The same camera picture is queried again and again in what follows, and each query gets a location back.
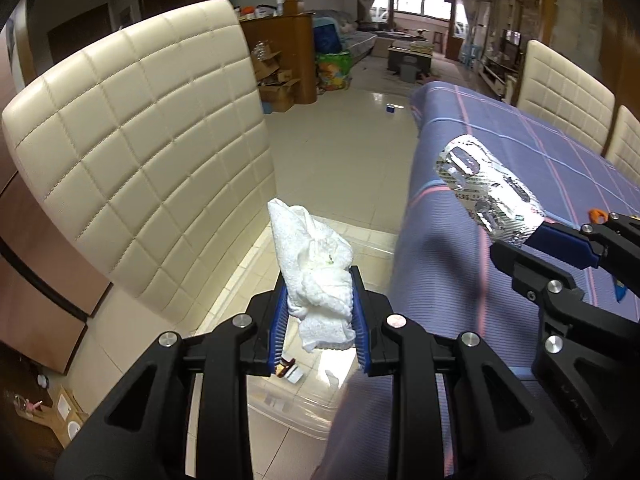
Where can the row of bottles and boxes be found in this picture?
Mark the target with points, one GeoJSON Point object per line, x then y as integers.
{"type": "Point", "coordinates": [260, 10]}

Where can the wooden pillar counter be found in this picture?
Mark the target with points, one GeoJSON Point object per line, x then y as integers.
{"type": "Point", "coordinates": [290, 60]}
{"type": "Point", "coordinates": [549, 0]}

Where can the coffee table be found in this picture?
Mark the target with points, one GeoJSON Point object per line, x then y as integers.
{"type": "Point", "coordinates": [410, 50]}

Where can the crumpled blue wrapper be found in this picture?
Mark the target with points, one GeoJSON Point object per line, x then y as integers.
{"type": "Point", "coordinates": [621, 292]}

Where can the television stand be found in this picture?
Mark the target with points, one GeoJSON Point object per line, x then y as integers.
{"type": "Point", "coordinates": [502, 65]}

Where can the blue bag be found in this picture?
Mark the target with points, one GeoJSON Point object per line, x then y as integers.
{"type": "Point", "coordinates": [330, 35]}

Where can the cream quilted dining chair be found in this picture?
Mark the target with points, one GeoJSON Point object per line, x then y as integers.
{"type": "Point", "coordinates": [625, 145]}
{"type": "Point", "coordinates": [565, 95]}
{"type": "Point", "coordinates": [140, 135]}

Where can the silver blister pack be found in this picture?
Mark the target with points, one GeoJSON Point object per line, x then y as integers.
{"type": "Point", "coordinates": [480, 185]}

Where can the pile of cardboard boxes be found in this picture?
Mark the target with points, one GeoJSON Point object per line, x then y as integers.
{"type": "Point", "coordinates": [275, 80]}

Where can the small orange wrapper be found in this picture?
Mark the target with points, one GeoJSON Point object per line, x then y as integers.
{"type": "Point", "coordinates": [597, 215]}

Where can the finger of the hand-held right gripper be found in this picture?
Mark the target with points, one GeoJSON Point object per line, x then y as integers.
{"type": "Point", "coordinates": [560, 242]}
{"type": "Point", "coordinates": [530, 270]}

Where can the blue plastic stool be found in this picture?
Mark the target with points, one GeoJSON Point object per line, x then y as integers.
{"type": "Point", "coordinates": [470, 56]}

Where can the clear plastic storage bin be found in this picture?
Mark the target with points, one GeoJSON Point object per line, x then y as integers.
{"type": "Point", "coordinates": [300, 410]}

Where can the colourful printed bag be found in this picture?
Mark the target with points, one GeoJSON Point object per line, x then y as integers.
{"type": "Point", "coordinates": [334, 72]}

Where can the white standing air conditioner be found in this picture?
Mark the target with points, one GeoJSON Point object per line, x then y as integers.
{"type": "Point", "coordinates": [483, 25]}

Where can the grey stool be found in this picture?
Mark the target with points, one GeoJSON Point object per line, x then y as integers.
{"type": "Point", "coordinates": [409, 70]}

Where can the white tissue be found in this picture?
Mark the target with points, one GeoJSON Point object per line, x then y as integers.
{"type": "Point", "coordinates": [315, 270]}

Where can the blue checked tablecloth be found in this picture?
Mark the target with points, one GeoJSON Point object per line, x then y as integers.
{"type": "Point", "coordinates": [450, 285]}

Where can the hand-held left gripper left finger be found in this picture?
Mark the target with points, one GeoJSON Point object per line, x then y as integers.
{"type": "Point", "coordinates": [280, 330]}

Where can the small brown glass bottle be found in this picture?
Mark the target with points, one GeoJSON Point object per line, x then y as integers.
{"type": "Point", "coordinates": [285, 366]}

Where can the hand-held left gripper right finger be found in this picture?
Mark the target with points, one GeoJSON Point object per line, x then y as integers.
{"type": "Point", "coordinates": [361, 330]}

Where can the blue white carton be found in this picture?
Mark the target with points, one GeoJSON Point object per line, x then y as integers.
{"type": "Point", "coordinates": [296, 376]}

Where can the grey sofa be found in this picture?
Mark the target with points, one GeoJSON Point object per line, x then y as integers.
{"type": "Point", "coordinates": [360, 35]}

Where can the wooden cabinet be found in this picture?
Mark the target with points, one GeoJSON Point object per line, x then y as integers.
{"type": "Point", "coordinates": [40, 285]}

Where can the small cardboard box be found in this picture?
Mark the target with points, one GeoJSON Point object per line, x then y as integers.
{"type": "Point", "coordinates": [67, 415]}

